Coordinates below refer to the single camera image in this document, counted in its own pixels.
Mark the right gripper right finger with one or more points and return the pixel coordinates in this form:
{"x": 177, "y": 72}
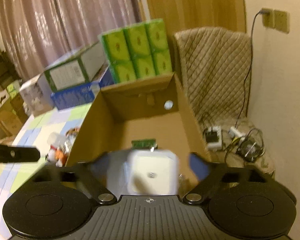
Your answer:
{"x": 206, "y": 173}

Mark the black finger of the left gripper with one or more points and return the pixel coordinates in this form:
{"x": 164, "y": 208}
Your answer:
{"x": 18, "y": 154}

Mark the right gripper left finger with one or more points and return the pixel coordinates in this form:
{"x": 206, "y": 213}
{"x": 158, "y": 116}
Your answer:
{"x": 93, "y": 176}

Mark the clear plastic cup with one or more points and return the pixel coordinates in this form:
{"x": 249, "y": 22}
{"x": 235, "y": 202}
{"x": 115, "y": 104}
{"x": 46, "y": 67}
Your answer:
{"x": 56, "y": 139}

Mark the white square night light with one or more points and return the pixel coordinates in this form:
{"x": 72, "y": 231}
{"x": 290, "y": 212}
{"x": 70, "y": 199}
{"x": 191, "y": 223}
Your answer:
{"x": 153, "y": 172}

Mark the red toy car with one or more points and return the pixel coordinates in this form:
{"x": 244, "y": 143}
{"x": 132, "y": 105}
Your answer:
{"x": 73, "y": 131}

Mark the checkered bed sheet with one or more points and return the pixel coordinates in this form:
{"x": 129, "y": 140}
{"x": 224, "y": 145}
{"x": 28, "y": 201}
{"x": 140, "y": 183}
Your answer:
{"x": 35, "y": 132}

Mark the white power strip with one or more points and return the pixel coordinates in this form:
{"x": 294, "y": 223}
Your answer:
{"x": 213, "y": 138}

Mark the stacked cardboard boxes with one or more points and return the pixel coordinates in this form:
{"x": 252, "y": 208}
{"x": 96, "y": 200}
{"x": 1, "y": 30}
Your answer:
{"x": 12, "y": 112}

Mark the green silver foil pouch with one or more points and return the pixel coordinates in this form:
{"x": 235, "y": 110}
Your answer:
{"x": 147, "y": 144}

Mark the white humidifier box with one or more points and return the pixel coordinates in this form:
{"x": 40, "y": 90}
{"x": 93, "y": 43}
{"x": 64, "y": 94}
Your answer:
{"x": 36, "y": 93}

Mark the blue carton box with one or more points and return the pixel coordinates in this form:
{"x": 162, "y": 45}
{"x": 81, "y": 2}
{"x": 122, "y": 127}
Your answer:
{"x": 84, "y": 93}

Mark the open cardboard box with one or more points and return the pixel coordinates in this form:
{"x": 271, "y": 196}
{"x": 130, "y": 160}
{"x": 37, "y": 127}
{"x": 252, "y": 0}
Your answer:
{"x": 154, "y": 108}

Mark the black luggage trolley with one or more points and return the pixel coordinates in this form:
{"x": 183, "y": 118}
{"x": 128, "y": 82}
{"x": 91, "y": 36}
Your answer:
{"x": 8, "y": 73}

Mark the dark green carton box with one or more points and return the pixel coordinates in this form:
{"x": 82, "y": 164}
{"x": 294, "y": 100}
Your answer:
{"x": 75, "y": 67}

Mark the quilted beige chair cover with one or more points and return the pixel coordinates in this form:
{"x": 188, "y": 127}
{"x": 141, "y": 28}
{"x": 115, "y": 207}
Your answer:
{"x": 213, "y": 64}

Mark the green tissue pack bundle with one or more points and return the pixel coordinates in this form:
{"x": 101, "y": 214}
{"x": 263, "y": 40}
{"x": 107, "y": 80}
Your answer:
{"x": 137, "y": 51}

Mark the pink curtain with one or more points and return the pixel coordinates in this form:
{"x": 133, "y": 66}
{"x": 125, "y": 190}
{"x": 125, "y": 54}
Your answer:
{"x": 36, "y": 33}

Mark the wooden door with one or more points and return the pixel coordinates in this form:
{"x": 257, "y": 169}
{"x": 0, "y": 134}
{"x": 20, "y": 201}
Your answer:
{"x": 187, "y": 14}

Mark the wall power outlet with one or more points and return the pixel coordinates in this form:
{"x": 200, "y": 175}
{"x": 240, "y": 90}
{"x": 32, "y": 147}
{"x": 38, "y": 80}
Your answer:
{"x": 276, "y": 19}

